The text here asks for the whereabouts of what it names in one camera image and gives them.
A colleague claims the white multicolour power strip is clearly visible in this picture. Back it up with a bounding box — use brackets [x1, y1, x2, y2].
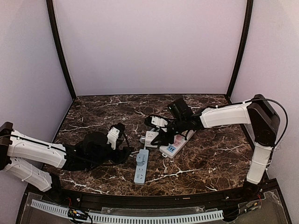
[159, 130, 195, 159]

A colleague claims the white cube socket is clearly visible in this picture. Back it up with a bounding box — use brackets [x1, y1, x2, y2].
[144, 131, 159, 148]

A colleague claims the blue plug adapter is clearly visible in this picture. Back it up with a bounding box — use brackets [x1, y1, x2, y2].
[136, 153, 145, 167]

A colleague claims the blue power strip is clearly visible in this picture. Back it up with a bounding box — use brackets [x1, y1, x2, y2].
[134, 149, 149, 185]

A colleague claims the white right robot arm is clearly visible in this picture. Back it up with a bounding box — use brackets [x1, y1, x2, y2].
[144, 94, 280, 185]

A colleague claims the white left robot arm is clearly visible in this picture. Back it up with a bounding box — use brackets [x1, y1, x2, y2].
[0, 122, 133, 192]

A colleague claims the small circuit board left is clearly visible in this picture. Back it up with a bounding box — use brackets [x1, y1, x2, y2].
[67, 209, 88, 220]

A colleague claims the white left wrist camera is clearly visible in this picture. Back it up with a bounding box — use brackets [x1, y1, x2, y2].
[107, 125, 121, 150]

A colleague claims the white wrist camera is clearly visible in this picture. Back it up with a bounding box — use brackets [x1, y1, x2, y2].
[107, 125, 121, 150]
[151, 116, 168, 128]

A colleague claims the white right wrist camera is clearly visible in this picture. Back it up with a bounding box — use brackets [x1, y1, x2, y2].
[151, 116, 168, 128]

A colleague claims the black front rail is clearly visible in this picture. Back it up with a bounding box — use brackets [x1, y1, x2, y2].
[28, 182, 267, 210]

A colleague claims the white slotted cable duct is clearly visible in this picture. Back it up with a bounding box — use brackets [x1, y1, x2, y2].
[30, 199, 224, 224]

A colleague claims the right black frame post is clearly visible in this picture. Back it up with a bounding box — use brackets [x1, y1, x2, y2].
[225, 0, 254, 101]

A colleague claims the black frame post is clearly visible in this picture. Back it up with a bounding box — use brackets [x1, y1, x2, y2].
[46, 0, 77, 101]
[225, 0, 254, 101]

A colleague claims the left black frame post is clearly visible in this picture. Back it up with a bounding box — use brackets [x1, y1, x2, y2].
[46, 0, 77, 101]

